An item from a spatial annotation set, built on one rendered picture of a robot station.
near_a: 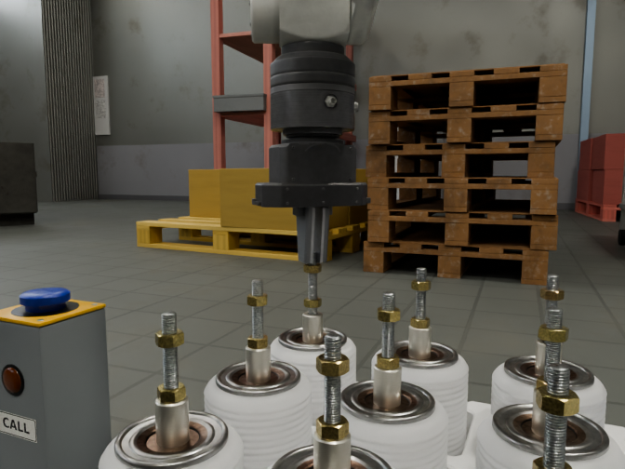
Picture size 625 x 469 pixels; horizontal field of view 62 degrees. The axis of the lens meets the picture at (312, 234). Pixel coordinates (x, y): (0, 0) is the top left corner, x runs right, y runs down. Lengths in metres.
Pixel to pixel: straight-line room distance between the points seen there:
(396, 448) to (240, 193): 2.41
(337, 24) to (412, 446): 0.38
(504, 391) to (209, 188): 3.03
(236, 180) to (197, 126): 5.70
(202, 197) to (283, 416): 3.05
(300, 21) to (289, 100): 0.08
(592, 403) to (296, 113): 0.37
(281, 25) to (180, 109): 8.10
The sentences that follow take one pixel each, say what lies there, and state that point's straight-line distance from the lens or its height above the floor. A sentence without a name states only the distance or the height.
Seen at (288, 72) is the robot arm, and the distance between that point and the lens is 0.53.
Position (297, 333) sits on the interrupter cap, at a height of 0.25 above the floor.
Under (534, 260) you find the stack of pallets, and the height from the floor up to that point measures 0.10.
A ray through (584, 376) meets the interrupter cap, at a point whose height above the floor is 0.25.
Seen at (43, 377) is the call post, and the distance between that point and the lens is 0.49.
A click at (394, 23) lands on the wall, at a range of 7.40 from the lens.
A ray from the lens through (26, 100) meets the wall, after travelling 9.39.
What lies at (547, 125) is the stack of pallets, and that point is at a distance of 2.17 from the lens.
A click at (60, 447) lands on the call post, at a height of 0.20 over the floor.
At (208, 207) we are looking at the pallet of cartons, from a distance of 3.43.
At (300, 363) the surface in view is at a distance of 0.54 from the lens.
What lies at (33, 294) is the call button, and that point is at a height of 0.33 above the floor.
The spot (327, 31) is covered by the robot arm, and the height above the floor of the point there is 0.57.
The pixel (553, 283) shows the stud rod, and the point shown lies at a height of 0.34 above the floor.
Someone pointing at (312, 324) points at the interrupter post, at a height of 0.27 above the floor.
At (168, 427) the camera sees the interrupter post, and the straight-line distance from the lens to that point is 0.38.
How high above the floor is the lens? 0.43
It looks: 7 degrees down
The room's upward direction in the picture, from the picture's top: straight up
